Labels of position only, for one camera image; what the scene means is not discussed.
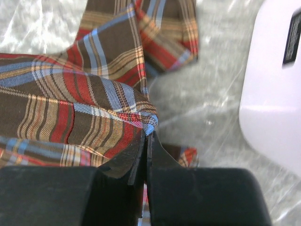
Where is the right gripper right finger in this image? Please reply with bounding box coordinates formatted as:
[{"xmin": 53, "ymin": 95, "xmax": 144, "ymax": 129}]
[{"xmin": 147, "ymin": 133, "xmax": 272, "ymax": 226}]

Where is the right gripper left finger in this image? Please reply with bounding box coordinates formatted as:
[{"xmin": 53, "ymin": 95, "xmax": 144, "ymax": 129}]
[{"xmin": 0, "ymin": 132, "xmax": 146, "ymax": 226}]

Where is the red brown plaid shirt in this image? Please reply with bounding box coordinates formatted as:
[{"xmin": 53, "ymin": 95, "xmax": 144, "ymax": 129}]
[{"xmin": 0, "ymin": 0, "xmax": 200, "ymax": 226}]

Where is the white plastic basin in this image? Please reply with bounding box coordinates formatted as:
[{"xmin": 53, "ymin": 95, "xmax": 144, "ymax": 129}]
[{"xmin": 239, "ymin": 0, "xmax": 301, "ymax": 175}]

